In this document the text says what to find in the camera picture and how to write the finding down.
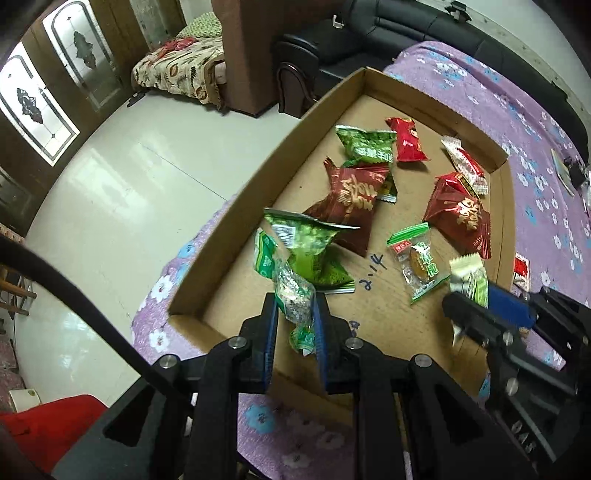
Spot wooden glass panel door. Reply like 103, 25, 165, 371
0, 0, 185, 241

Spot small black device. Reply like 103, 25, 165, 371
566, 157, 589, 185

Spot purple floral blanket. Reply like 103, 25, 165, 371
130, 41, 591, 480

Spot red candy packet black label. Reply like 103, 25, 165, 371
440, 135, 491, 198

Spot cardboard box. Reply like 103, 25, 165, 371
167, 67, 517, 416

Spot wooden stool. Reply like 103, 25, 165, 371
0, 263, 38, 319

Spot clear green cake packet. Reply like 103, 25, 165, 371
387, 222, 451, 305

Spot black cable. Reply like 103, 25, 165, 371
0, 228, 195, 411

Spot floral bedspread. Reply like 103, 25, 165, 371
130, 37, 227, 109

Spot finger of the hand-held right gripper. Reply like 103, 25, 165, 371
488, 283, 591, 352
442, 292, 580, 416

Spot red cloth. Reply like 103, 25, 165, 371
0, 394, 108, 480

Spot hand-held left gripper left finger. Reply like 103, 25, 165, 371
53, 292, 280, 480

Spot brown bed frame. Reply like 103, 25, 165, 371
211, 0, 283, 117

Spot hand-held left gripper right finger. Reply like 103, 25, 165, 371
312, 294, 539, 480

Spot plain red snack packet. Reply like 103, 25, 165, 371
385, 116, 430, 163

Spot black leather sofa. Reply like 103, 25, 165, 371
272, 0, 571, 114

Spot small green snack packet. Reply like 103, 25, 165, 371
376, 173, 399, 204

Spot green pea snack packet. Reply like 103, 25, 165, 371
335, 124, 398, 167
263, 208, 362, 294

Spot flat paper booklet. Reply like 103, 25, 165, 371
550, 148, 578, 197

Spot white green snack packet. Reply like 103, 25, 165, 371
449, 253, 489, 344

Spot dark red snack packet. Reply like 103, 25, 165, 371
422, 172, 494, 260
302, 157, 391, 258

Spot red white snack packet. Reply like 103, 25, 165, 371
512, 253, 532, 291

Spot clear green nut packet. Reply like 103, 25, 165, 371
272, 258, 319, 358

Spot green pillow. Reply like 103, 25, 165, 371
178, 11, 222, 40

